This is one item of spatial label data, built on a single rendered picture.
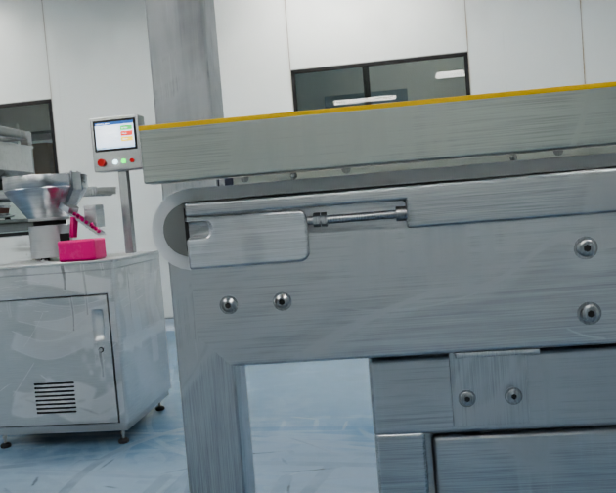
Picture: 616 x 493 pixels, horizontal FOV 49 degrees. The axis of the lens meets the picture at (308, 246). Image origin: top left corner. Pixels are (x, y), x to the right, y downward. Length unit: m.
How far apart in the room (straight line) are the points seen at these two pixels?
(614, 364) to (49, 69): 5.89
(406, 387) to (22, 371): 2.67
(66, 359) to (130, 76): 3.38
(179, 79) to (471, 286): 0.42
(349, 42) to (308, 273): 5.18
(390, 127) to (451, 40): 5.18
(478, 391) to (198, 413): 0.36
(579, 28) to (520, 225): 5.35
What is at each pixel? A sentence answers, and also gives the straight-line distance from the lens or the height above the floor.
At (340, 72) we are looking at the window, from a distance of 5.52.
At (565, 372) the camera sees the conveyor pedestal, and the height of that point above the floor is 0.78.
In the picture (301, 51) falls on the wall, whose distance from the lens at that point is 5.58.
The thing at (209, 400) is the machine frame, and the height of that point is 0.70.
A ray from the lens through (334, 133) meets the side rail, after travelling 0.39.
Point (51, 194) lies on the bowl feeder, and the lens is 3.12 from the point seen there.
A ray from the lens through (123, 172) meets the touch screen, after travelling 3.24.
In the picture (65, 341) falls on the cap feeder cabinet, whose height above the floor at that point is 0.44.
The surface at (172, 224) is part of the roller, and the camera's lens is 0.42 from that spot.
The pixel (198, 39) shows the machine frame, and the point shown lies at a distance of 0.72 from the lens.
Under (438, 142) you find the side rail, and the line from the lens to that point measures 0.39.
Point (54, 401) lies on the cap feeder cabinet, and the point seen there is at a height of 0.20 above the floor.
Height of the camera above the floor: 0.89
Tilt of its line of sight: 3 degrees down
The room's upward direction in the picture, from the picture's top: 5 degrees counter-clockwise
